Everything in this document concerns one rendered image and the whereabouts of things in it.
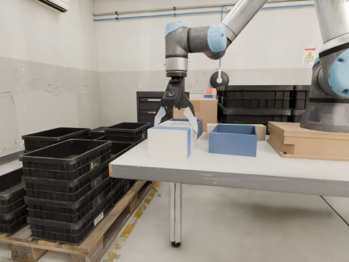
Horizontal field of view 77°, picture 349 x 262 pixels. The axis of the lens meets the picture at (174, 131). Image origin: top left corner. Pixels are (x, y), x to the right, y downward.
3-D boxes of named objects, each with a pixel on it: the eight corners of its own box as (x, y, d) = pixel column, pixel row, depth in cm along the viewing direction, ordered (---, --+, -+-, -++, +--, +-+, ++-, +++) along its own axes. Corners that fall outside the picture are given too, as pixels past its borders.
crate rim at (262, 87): (294, 90, 96) (295, 84, 96) (225, 90, 100) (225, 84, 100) (268, 90, 135) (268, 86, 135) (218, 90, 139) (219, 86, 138)
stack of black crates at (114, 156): (115, 206, 147) (112, 157, 140) (76, 201, 152) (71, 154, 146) (137, 182, 185) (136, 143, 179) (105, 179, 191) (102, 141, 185)
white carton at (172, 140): (186, 161, 64) (186, 131, 63) (148, 158, 67) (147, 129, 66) (196, 145, 83) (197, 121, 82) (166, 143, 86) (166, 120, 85)
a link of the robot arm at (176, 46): (186, 17, 65) (160, 21, 68) (186, 56, 67) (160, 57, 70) (193, 25, 72) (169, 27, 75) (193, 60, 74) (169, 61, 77)
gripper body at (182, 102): (190, 108, 79) (190, 73, 76) (185, 110, 70) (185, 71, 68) (169, 107, 81) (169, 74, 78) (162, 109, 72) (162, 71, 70)
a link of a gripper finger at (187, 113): (205, 126, 77) (190, 104, 77) (203, 129, 71) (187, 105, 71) (198, 131, 78) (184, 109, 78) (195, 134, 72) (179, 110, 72)
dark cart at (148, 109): (173, 166, 267) (173, 91, 251) (138, 163, 276) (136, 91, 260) (181, 152, 325) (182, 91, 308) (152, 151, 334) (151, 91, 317)
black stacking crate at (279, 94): (292, 112, 98) (294, 86, 96) (224, 111, 102) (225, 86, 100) (267, 106, 137) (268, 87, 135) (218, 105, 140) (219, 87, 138)
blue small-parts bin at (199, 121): (194, 142, 87) (195, 125, 86) (159, 140, 91) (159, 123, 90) (202, 133, 106) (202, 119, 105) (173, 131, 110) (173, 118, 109)
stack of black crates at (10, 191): (11, 236, 116) (4, 196, 112) (-34, 229, 122) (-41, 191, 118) (63, 200, 154) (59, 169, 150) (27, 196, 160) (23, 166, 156)
